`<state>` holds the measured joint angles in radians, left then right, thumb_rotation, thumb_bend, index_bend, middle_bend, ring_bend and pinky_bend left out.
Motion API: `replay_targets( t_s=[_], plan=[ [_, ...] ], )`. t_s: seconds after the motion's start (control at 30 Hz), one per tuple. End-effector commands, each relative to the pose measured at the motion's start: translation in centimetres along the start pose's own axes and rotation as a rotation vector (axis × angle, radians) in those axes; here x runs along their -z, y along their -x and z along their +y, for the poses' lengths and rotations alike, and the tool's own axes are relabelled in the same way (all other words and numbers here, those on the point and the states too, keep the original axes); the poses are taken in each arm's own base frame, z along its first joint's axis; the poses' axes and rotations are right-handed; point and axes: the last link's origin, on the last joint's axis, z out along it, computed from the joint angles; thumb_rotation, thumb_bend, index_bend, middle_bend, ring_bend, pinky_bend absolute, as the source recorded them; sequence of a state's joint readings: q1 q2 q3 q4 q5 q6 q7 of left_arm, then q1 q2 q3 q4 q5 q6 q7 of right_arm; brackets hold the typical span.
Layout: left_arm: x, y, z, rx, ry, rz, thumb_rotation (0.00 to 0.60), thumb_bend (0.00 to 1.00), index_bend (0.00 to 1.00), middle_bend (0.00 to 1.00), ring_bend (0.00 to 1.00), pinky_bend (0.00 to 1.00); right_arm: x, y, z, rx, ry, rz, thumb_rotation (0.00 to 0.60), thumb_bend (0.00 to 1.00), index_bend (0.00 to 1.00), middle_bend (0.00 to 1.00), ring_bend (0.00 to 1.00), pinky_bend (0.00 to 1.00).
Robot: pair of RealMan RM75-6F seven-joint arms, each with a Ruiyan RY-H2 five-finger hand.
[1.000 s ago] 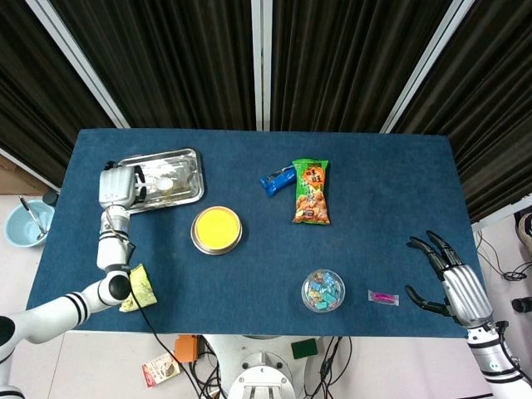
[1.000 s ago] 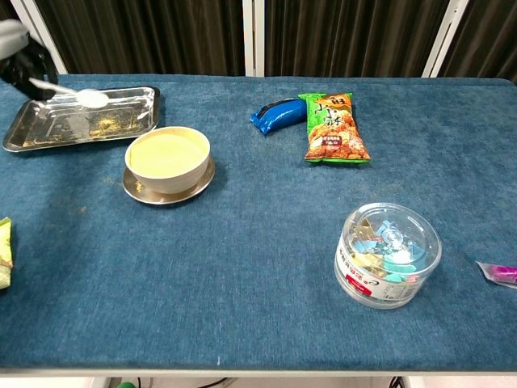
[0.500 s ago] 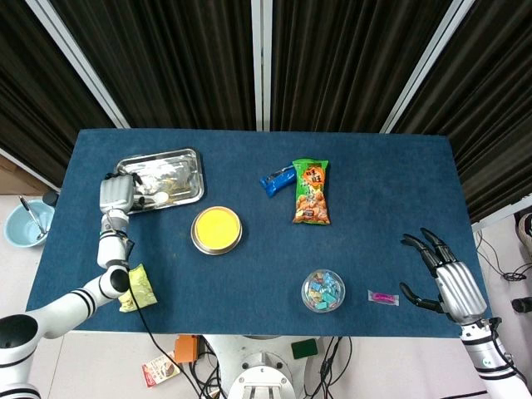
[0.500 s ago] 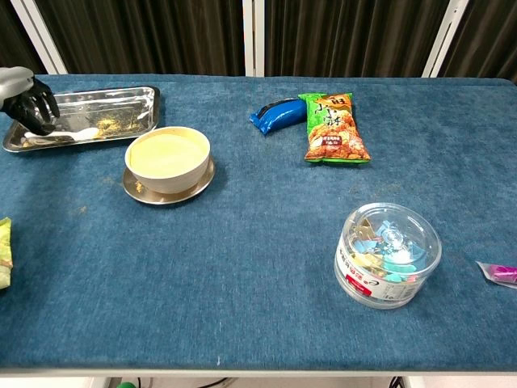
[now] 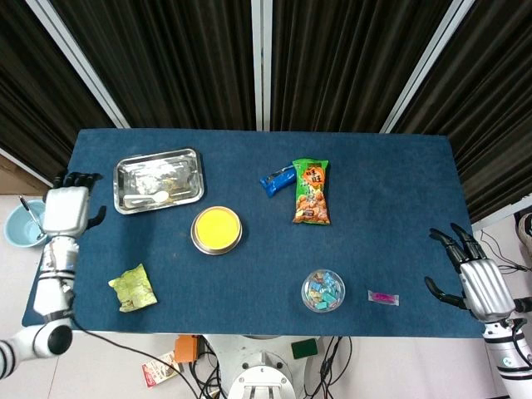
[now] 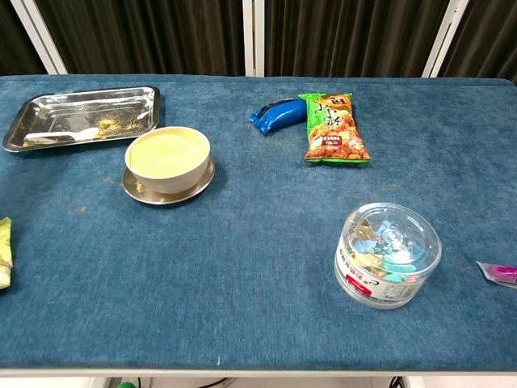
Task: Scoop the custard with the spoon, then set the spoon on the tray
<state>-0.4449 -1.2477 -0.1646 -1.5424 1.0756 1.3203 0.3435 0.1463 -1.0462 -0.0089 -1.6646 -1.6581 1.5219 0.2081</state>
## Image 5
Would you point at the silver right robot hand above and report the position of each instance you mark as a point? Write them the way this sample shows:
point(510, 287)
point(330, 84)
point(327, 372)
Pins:
point(486, 287)

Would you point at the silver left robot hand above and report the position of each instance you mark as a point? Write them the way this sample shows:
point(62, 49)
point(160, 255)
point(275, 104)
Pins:
point(66, 212)

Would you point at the white plastic spoon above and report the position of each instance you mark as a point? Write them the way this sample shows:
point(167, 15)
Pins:
point(145, 200)

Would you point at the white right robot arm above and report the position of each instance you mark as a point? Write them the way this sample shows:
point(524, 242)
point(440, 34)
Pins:
point(509, 357)

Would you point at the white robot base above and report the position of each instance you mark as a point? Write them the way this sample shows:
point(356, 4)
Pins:
point(259, 365)

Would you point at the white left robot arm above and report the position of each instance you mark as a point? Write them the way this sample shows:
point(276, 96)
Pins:
point(52, 291)

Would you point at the light blue bowl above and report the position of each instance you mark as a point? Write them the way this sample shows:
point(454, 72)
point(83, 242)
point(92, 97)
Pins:
point(18, 228)

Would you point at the metal tray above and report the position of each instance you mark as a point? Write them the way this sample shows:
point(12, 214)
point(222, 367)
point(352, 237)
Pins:
point(149, 174)

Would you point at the yellow bowl with metal rim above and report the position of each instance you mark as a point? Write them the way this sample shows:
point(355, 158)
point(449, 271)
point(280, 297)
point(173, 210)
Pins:
point(216, 228)

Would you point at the black cylindrical object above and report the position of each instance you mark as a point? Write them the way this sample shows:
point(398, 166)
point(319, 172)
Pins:
point(524, 305)

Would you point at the crumpled yellow-green packet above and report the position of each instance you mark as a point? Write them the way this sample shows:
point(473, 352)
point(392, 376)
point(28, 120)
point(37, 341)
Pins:
point(133, 289)

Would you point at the pink item in clear wrapper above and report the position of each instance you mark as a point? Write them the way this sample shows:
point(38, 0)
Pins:
point(383, 298)

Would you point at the black curtain panel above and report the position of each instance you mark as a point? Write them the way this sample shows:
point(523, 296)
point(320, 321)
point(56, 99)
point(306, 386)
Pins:
point(174, 62)
point(494, 104)
point(33, 104)
point(345, 62)

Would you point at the blue table mat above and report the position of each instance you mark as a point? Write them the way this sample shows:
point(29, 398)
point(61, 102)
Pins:
point(374, 199)

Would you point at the clear cup of candies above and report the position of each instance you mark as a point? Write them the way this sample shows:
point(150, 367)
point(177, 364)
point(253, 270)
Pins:
point(323, 291)

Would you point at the orange box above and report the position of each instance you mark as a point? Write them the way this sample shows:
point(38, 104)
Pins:
point(186, 349)

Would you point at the small printed red carton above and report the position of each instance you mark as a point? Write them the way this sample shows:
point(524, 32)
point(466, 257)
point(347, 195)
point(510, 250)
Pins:
point(160, 370)

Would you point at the green box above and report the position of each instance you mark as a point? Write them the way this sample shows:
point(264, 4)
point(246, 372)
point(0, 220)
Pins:
point(304, 349)

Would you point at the green snack bag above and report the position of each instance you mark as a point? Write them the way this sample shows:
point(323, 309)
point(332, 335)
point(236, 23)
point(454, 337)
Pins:
point(311, 191)

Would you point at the blue snack wrapper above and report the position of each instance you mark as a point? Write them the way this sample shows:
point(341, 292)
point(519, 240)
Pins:
point(276, 180)

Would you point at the white frame post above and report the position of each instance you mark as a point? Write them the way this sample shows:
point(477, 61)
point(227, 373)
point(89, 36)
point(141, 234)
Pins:
point(424, 70)
point(262, 62)
point(79, 62)

